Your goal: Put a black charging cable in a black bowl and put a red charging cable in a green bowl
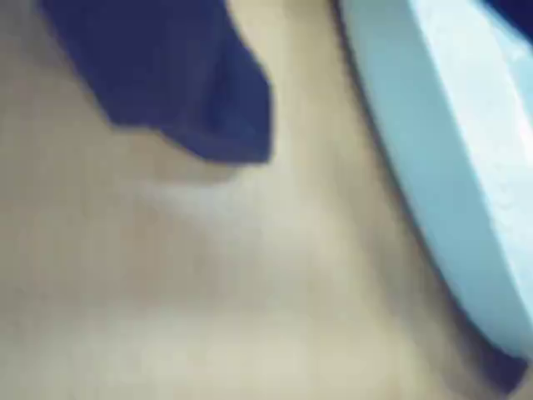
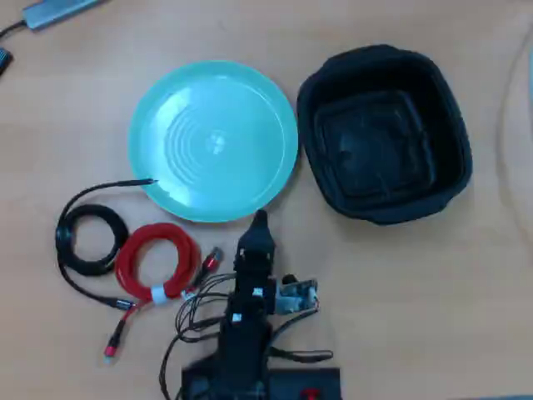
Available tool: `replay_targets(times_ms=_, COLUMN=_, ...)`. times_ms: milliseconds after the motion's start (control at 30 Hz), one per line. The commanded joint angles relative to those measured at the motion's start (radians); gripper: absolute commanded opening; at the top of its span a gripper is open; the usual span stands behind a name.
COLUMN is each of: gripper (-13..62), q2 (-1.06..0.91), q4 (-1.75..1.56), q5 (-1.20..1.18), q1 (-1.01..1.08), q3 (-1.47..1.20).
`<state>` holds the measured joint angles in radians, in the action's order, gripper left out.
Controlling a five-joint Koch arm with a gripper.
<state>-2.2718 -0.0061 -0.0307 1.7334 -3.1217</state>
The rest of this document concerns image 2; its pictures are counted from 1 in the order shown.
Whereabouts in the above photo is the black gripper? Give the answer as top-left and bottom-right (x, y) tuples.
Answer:
(232, 210), (278, 288)

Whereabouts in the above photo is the red braided charging cable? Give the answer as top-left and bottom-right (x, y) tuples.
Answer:
(102, 222), (225, 364)

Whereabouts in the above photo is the black charging cable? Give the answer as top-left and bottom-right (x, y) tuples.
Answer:
(55, 177), (160, 313)

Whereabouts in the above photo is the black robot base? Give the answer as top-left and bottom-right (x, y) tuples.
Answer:
(181, 353), (342, 400)

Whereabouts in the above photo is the teal round plate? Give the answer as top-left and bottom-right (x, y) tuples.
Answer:
(127, 60), (300, 223)

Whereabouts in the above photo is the black square fabric bin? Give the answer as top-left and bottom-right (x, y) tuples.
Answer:
(296, 43), (474, 226)

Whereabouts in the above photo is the grey usb hub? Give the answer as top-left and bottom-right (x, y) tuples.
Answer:
(22, 0), (109, 33)

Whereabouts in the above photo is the black flat device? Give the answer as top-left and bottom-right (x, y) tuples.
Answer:
(0, 47), (14, 78)

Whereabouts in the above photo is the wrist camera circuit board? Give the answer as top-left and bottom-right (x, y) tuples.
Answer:
(277, 274), (321, 316)

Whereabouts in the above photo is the thin robot wire bundle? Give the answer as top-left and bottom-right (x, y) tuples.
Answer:
(174, 272), (234, 343)

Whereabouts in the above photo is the thick black camera cable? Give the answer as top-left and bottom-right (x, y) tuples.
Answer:
(266, 307), (334, 364)

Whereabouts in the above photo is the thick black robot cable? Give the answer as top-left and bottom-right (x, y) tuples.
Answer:
(157, 320), (224, 399)

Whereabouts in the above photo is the white thin cable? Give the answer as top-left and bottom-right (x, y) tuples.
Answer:
(497, 24), (533, 251)

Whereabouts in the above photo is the black hub cable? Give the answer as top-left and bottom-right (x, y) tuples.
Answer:
(0, 18), (28, 41)

